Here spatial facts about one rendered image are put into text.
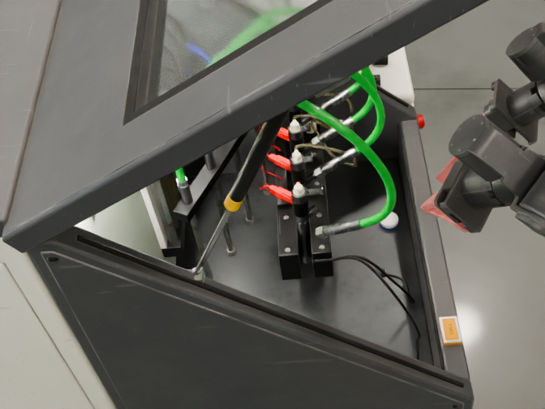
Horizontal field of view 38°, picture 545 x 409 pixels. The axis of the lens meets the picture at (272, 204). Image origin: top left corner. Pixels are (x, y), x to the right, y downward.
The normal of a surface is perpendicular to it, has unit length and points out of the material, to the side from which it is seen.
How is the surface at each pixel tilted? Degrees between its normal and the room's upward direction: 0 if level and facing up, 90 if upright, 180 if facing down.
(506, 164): 54
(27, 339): 90
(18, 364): 90
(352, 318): 0
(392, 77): 0
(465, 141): 48
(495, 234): 0
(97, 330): 90
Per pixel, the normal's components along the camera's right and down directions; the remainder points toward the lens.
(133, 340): 0.03, 0.76
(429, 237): -0.11, -0.64
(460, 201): 0.43, -0.08
